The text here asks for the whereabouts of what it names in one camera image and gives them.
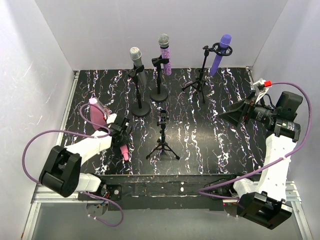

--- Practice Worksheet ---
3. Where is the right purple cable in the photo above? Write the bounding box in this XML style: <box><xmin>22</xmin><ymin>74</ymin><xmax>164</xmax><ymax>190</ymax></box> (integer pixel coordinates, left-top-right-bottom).
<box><xmin>197</xmin><ymin>81</ymin><xmax>313</xmax><ymax>217</ymax></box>

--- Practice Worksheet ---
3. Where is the pink microphone case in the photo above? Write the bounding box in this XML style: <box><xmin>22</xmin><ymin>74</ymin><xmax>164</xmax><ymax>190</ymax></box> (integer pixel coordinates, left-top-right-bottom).
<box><xmin>89</xmin><ymin>97</ymin><xmax>110</xmax><ymax>132</ymax></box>

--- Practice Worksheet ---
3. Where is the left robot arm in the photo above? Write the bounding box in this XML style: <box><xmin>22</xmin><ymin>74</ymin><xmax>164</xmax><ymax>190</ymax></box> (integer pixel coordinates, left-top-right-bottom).
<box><xmin>39</xmin><ymin>113</ymin><xmax>130</xmax><ymax>198</ymax></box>

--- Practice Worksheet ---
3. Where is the purple glitter microphone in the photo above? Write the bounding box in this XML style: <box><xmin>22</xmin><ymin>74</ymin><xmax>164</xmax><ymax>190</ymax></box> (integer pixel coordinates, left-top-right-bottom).
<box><xmin>158</xmin><ymin>33</ymin><xmax>172</xmax><ymax>76</ymax></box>

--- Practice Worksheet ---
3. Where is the round base stand with clip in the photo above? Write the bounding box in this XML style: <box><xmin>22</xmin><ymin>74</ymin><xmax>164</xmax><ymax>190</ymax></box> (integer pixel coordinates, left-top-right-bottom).
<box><xmin>150</xmin><ymin>55</ymin><xmax>169</xmax><ymax>103</ymax></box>

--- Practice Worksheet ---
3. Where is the silver microphone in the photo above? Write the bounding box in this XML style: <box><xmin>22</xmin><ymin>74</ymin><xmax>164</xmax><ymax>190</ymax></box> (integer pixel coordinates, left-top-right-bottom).
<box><xmin>129</xmin><ymin>47</ymin><xmax>147</xmax><ymax>85</ymax></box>

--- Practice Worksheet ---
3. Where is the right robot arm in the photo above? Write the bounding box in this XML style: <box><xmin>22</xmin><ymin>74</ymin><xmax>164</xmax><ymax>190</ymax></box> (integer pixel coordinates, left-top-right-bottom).
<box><xmin>218</xmin><ymin>91</ymin><xmax>303</xmax><ymax>230</ymax></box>

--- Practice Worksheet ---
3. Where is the aluminium rail frame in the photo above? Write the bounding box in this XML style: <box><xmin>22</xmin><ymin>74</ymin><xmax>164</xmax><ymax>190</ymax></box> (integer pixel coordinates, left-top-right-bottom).
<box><xmin>21</xmin><ymin>67</ymin><xmax>313</xmax><ymax>240</ymax></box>

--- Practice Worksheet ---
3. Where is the round base stand with scissor clamp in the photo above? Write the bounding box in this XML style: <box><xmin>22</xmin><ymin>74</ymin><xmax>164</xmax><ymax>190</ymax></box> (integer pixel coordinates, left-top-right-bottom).
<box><xmin>128</xmin><ymin>65</ymin><xmax>151</xmax><ymax>118</ymax></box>

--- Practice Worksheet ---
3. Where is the pink microphone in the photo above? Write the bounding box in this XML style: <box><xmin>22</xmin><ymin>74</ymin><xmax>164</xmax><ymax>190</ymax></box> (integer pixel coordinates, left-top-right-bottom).
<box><xmin>120</xmin><ymin>144</ymin><xmax>130</xmax><ymax>161</ymax></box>

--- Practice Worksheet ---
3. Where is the small tripod stand ring clamp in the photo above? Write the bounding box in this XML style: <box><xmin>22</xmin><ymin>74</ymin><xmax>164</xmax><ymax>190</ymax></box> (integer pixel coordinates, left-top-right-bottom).
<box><xmin>145</xmin><ymin>109</ymin><xmax>180</xmax><ymax>160</ymax></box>

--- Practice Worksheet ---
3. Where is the tall tripod microphone stand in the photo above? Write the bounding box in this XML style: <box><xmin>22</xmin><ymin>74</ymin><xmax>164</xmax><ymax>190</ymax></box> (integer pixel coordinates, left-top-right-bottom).
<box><xmin>181</xmin><ymin>42</ymin><xmax>235</xmax><ymax>104</ymax></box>

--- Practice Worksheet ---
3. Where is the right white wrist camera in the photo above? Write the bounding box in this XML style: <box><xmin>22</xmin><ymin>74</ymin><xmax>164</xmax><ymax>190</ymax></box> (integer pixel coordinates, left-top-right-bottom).
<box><xmin>253</xmin><ymin>78</ymin><xmax>273</xmax><ymax>104</ymax></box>

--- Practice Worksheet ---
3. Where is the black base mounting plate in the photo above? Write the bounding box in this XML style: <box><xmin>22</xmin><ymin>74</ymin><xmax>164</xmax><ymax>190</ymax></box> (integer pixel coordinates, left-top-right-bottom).
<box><xmin>77</xmin><ymin>174</ymin><xmax>257</xmax><ymax>212</ymax></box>

